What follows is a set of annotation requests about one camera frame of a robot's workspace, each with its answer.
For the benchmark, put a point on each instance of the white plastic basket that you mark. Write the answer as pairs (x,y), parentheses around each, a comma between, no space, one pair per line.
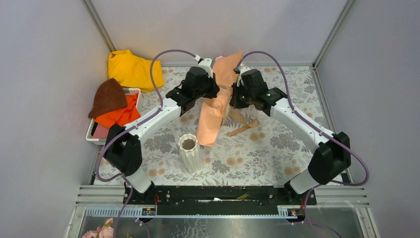
(127,91)

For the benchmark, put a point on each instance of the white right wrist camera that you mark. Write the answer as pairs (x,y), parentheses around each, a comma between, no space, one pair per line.
(239,71)

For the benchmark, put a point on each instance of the pink artificial flowers at bottom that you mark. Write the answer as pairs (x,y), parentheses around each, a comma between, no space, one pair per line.
(105,231)

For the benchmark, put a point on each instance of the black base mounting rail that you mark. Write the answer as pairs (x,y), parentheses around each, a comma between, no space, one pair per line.
(217,200)

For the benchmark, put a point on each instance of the floral patterned table mat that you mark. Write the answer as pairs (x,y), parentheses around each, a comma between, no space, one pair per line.
(269,154)

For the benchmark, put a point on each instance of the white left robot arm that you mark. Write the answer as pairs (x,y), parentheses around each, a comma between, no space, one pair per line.
(123,148)

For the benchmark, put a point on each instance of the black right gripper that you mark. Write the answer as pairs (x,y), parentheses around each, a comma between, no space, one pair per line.
(234,102)

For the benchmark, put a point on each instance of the pink cloth in basket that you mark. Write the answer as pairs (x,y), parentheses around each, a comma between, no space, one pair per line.
(99,131)

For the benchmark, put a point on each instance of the white ribbed vase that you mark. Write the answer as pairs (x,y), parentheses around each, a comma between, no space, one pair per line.
(190,153)

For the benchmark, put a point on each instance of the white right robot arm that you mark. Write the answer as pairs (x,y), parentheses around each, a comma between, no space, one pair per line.
(329,159)

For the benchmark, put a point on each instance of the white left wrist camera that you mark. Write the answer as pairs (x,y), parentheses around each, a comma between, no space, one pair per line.
(206,64)

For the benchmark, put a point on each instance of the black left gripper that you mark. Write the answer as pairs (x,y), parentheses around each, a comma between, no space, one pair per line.
(213,88)

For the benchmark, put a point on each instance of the brown cloth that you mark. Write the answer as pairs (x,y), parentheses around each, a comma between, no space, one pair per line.
(109,97)

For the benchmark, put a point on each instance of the orange cloth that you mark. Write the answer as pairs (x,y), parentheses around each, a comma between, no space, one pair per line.
(121,116)

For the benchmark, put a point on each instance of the tan satin ribbon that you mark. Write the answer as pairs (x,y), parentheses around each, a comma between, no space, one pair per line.
(245,124)

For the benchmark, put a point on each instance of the yellow cloth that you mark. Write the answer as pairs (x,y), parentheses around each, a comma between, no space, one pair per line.
(132,71)

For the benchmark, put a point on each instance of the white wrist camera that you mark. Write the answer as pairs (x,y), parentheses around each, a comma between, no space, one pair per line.
(206,64)
(239,71)

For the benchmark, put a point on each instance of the flower bouquet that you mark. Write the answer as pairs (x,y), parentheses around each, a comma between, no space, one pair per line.
(213,111)

